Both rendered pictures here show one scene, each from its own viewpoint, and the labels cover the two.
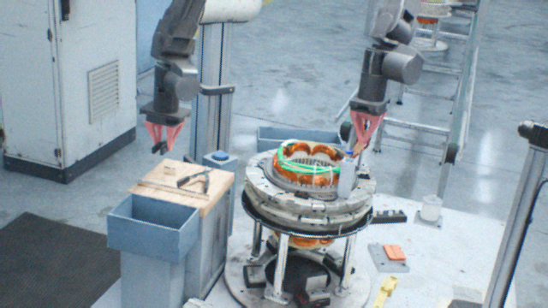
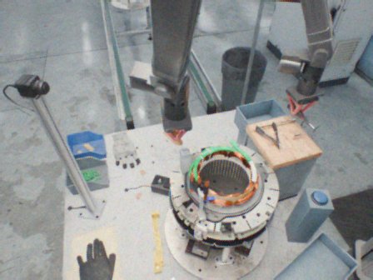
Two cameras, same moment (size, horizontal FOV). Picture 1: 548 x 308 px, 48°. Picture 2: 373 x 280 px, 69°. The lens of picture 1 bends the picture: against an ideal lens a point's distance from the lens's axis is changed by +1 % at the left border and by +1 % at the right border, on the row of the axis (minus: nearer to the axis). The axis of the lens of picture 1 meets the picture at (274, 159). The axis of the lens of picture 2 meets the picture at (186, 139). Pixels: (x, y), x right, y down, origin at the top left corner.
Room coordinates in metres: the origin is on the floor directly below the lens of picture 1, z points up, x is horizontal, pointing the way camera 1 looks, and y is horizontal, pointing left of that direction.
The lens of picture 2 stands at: (1.67, -0.43, 1.77)
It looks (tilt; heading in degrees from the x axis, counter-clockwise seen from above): 47 degrees down; 148
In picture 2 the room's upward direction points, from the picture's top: straight up
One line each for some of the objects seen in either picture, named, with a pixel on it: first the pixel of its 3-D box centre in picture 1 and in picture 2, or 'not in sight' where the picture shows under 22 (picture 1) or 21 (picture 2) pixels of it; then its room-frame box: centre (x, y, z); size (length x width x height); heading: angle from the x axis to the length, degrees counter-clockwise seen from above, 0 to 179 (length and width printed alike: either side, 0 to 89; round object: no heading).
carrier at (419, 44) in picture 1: (424, 22); not in sight; (4.22, -0.93, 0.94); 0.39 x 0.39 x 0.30
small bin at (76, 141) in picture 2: not in sight; (87, 147); (0.71, -0.38, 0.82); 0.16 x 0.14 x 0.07; 76
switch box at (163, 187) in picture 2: not in sight; (164, 185); (1.08, -0.18, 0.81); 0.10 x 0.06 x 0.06; 41
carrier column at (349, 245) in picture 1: (348, 255); not in sight; (1.28, -0.21, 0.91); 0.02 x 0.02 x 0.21
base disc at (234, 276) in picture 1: (297, 274); (216, 225); (1.33, -0.09, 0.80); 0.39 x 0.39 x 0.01
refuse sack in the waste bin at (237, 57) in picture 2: not in sight; (241, 75); (0.16, 1.08, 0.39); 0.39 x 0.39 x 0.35
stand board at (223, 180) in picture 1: (183, 186); (281, 140); (1.28, 0.21, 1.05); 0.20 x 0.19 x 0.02; 166
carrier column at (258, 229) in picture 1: (258, 224); not in sight; (1.39, 0.02, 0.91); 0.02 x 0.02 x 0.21
